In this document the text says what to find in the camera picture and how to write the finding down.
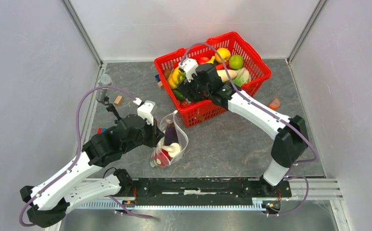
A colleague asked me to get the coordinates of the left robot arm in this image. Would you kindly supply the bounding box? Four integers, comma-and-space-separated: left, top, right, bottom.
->
19, 114, 164, 228

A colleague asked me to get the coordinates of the clear zip top bag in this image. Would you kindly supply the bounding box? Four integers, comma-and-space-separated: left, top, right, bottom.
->
150, 110, 189, 168

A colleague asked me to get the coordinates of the green lime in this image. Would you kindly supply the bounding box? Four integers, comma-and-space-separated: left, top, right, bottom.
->
228, 54, 244, 70

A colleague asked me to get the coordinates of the yellow lemon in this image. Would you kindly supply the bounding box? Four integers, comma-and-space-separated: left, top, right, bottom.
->
214, 48, 231, 63

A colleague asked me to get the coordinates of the red chili pepper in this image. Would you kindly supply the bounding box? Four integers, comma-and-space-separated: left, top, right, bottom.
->
215, 62, 229, 70

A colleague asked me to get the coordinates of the white long squash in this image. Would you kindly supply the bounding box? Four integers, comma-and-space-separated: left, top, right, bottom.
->
217, 69, 238, 83

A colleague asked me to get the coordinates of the red blue toy brick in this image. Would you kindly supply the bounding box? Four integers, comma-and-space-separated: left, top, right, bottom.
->
97, 128, 107, 134

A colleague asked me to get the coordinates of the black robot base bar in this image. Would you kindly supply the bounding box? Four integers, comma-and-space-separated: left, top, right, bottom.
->
116, 177, 292, 206

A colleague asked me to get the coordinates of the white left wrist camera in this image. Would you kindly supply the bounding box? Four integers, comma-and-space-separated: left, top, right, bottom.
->
133, 98, 156, 125

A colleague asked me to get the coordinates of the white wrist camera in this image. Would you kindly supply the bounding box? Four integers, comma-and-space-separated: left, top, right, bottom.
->
179, 58, 198, 82
133, 98, 156, 125

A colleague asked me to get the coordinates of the black mini tripod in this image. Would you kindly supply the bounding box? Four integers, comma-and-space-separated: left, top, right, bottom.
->
101, 96, 122, 124

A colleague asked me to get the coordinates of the white garlic bulb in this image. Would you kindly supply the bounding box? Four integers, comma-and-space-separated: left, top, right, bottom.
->
162, 142, 182, 159

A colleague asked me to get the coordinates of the brown kiwi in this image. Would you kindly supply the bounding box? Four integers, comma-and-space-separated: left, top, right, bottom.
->
163, 68, 174, 80

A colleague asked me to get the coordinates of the orange slice toy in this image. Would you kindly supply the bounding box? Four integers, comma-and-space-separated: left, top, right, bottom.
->
268, 98, 281, 110

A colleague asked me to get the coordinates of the red plastic basket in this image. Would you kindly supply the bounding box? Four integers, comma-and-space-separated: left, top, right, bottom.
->
154, 32, 272, 128

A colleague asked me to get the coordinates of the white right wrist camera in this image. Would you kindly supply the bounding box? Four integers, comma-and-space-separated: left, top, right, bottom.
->
179, 58, 198, 82

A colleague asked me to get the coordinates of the red apple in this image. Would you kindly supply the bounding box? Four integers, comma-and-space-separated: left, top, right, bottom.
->
151, 148, 172, 168
196, 57, 210, 65

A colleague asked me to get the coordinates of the purple eggplant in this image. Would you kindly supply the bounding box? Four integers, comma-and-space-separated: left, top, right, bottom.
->
163, 122, 179, 146

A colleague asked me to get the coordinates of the small wooden block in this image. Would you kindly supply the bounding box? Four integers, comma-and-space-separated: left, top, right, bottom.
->
114, 95, 124, 106

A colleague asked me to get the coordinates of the dark green cucumber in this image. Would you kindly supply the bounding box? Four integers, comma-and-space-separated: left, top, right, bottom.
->
172, 89, 186, 101

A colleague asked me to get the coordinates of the yellow banana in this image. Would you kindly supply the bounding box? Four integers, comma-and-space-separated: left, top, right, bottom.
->
167, 67, 186, 90
207, 56, 215, 64

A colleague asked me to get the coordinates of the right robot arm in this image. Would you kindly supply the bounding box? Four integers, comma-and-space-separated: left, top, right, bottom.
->
177, 59, 309, 196

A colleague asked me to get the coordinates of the pale green cabbage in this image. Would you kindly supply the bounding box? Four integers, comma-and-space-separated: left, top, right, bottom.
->
233, 67, 251, 87

